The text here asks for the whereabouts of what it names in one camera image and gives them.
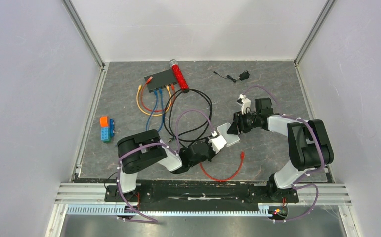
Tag long blue ethernet cable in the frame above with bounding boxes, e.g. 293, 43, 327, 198
145, 90, 160, 132

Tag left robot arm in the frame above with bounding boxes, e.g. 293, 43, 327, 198
116, 129, 227, 201

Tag white plastic box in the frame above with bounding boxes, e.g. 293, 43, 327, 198
217, 123, 240, 147

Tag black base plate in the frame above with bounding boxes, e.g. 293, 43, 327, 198
97, 178, 299, 212

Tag black power adapter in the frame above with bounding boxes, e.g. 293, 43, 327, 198
213, 70, 250, 83

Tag short red ethernet cable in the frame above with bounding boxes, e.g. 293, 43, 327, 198
140, 76, 177, 113

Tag blue orange toy bricks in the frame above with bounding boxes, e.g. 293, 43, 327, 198
100, 116, 115, 143

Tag black network switch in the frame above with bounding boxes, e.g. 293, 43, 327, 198
144, 69, 177, 93

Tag yellow ethernet cable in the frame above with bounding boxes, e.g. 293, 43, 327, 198
136, 84, 173, 117

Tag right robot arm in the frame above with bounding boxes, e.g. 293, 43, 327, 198
226, 94, 334, 201

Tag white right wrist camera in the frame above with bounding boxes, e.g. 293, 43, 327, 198
237, 94, 251, 115

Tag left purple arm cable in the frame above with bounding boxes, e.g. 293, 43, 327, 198
116, 109, 219, 224

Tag black cable teal collar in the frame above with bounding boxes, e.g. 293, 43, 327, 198
164, 91, 209, 147
163, 89, 212, 147

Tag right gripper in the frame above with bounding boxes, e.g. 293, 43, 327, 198
227, 110, 260, 135

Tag red glitter tube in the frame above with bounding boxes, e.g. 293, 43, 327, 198
169, 59, 189, 91

